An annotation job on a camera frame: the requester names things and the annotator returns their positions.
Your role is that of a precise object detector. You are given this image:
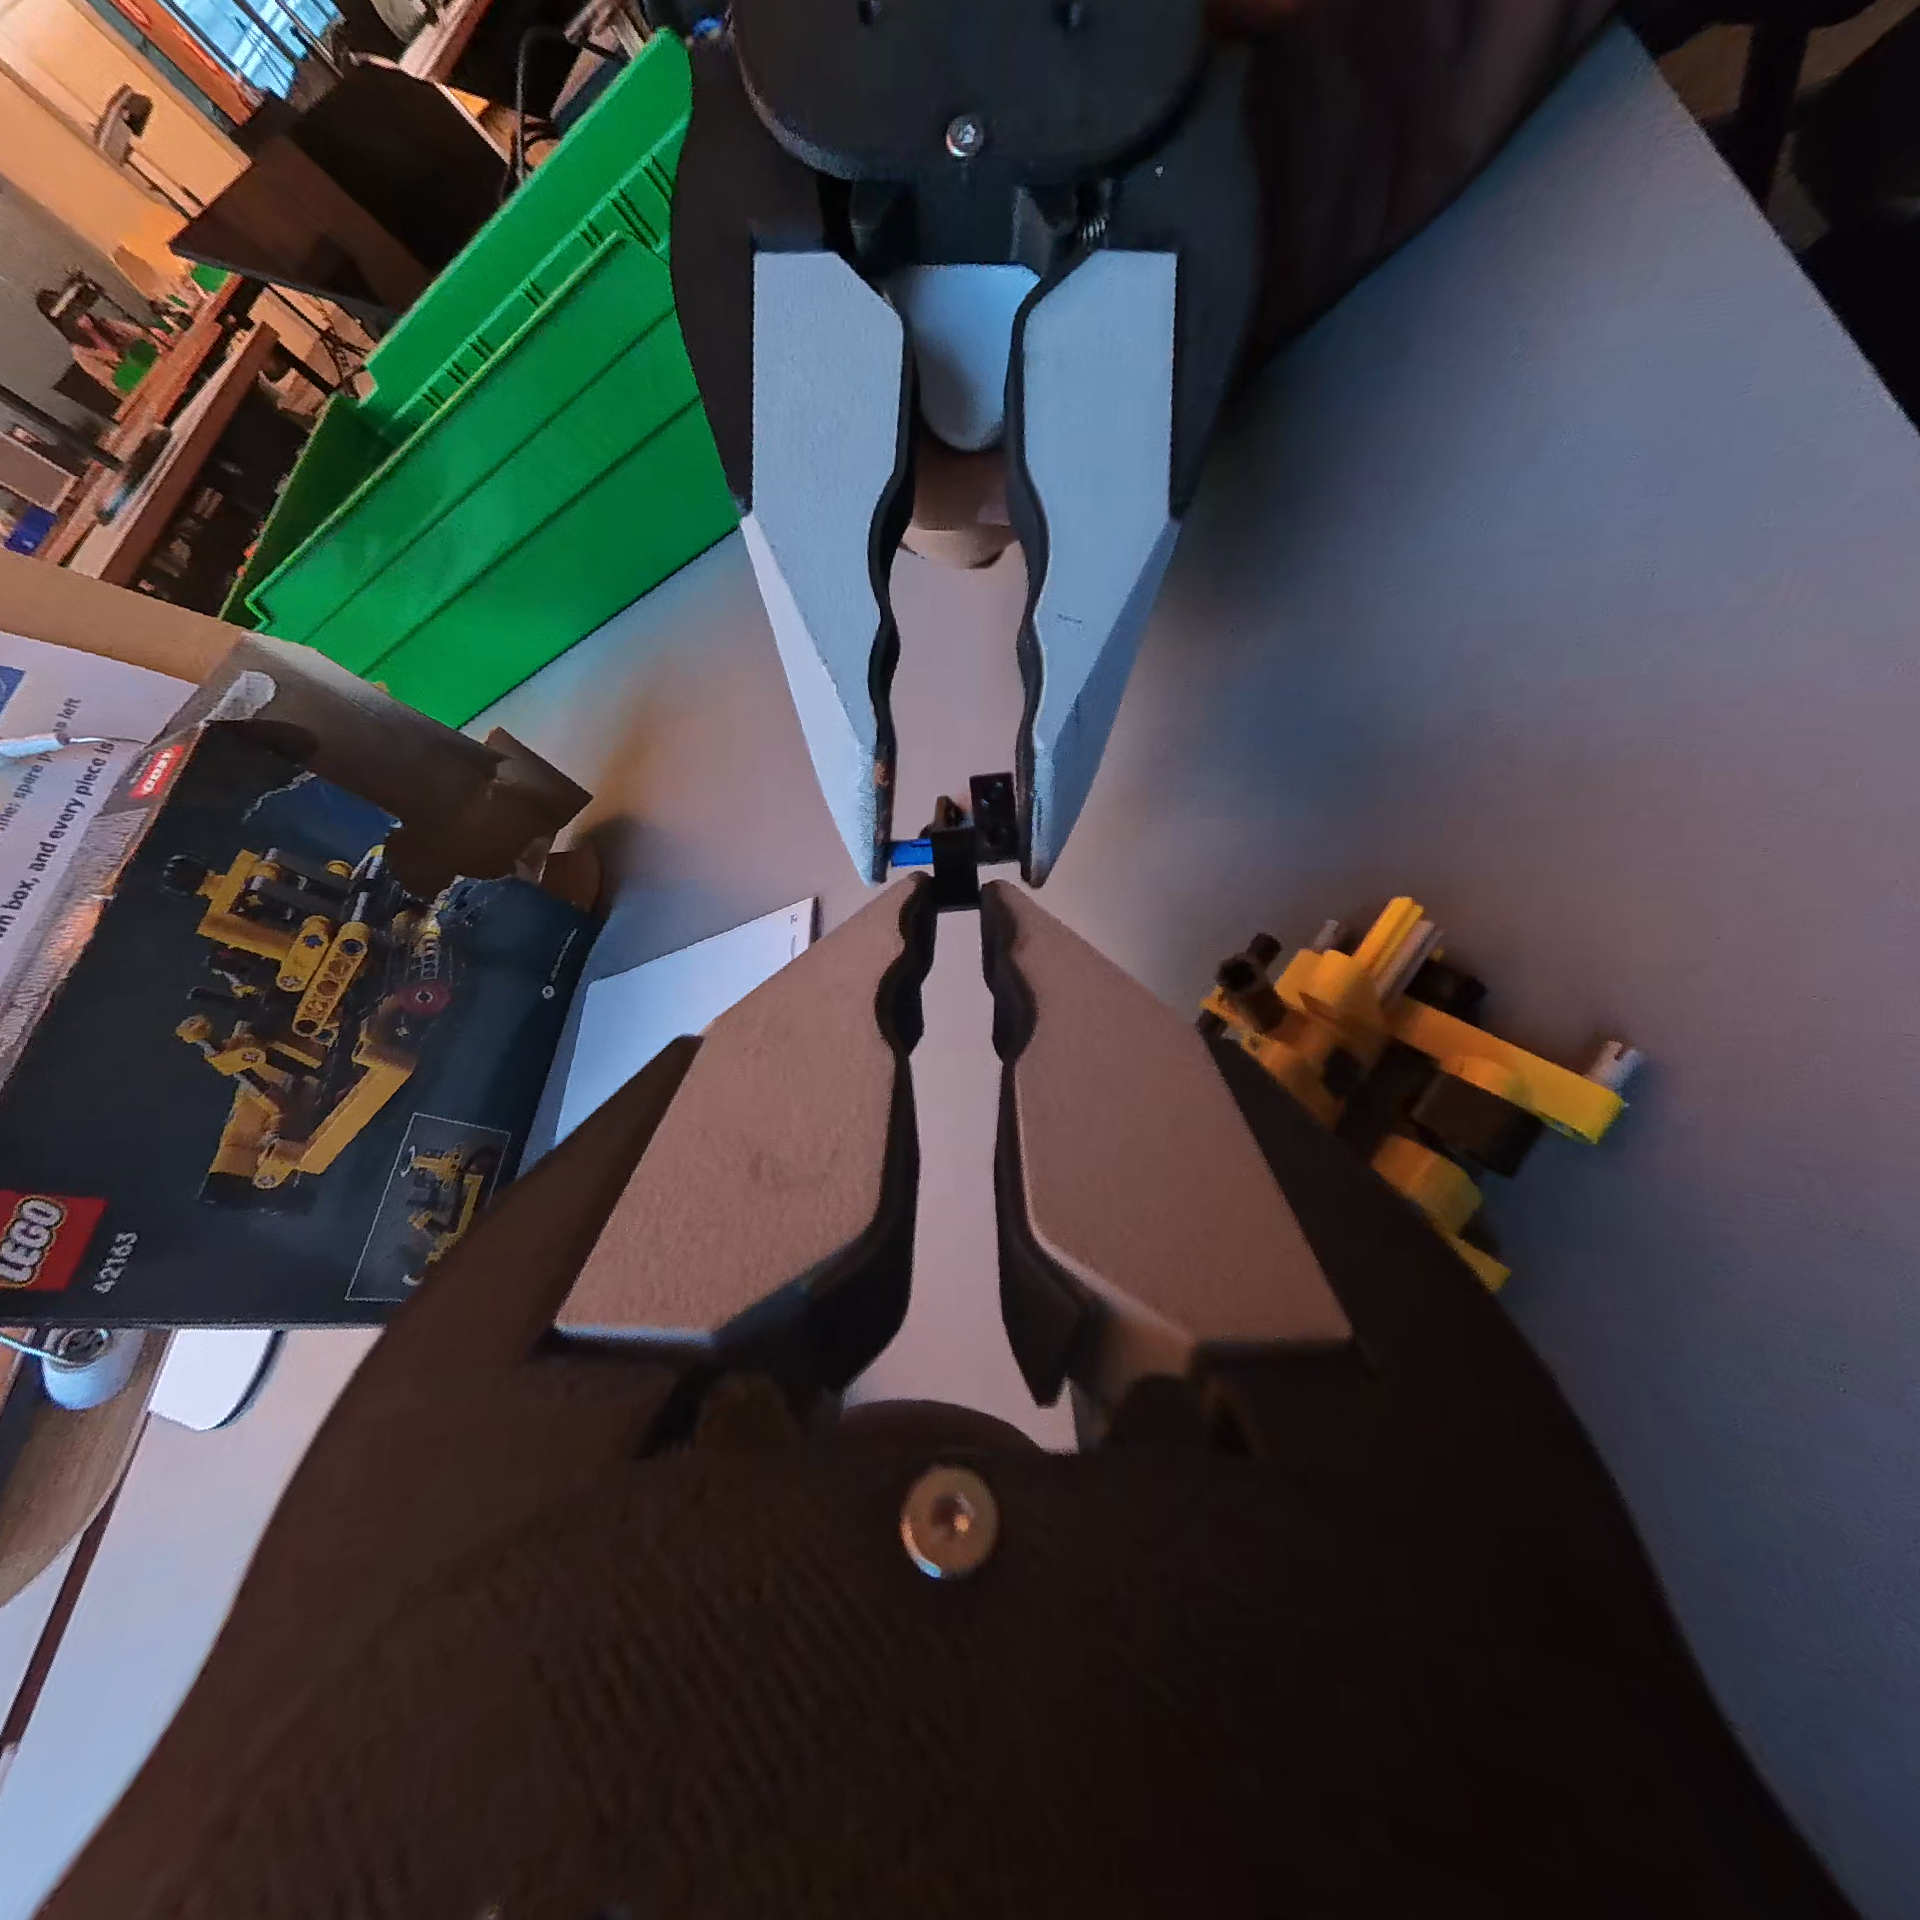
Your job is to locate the yellow lego assembly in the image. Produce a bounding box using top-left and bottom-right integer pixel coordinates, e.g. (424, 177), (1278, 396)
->
(1198, 896), (1648, 1296)

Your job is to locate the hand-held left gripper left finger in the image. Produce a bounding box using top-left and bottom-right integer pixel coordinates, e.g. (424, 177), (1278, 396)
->
(551, 873), (936, 1393)

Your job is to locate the dark wooden table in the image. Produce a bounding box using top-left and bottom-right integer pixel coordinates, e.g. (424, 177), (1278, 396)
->
(171, 60), (512, 308)

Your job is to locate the small white round object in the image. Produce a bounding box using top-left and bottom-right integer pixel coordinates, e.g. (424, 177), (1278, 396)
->
(32, 1322), (126, 1407)

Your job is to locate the person's right forearm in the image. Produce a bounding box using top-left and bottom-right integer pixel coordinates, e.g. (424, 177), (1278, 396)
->
(1252, 0), (1630, 368)

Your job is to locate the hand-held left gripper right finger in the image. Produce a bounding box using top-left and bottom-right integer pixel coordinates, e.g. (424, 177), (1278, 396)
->
(983, 880), (1355, 1407)

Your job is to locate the black connector with blue pin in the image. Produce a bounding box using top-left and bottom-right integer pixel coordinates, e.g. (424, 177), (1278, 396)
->
(892, 798), (985, 911)

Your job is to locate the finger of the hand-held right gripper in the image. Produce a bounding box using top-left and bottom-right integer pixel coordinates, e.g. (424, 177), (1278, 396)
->
(1005, 244), (1187, 887)
(743, 246), (921, 887)

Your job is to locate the brown cardboard box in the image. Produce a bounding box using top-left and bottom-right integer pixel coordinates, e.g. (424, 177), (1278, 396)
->
(0, 554), (255, 693)

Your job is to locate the white printed sheet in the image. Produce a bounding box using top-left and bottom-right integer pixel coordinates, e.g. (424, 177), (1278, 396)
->
(0, 631), (200, 976)

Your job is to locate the flat white device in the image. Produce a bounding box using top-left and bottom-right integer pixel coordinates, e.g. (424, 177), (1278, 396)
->
(147, 1328), (287, 1432)

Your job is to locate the round wooden disc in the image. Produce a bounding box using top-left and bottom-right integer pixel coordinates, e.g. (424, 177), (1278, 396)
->
(0, 1328), (169, 1609)

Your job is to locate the person's right hand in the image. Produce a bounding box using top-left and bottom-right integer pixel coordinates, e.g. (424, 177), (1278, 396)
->
(900, 439), (1028, 574)

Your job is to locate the green plastic bin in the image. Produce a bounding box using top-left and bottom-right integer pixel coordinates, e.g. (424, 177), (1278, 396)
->
(359, 29), (695, 437)
(224, 223), (745, 728)

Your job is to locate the dark printed lego box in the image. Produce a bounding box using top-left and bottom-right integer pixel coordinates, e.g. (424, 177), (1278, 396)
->
(0, 631), (606, 1328)

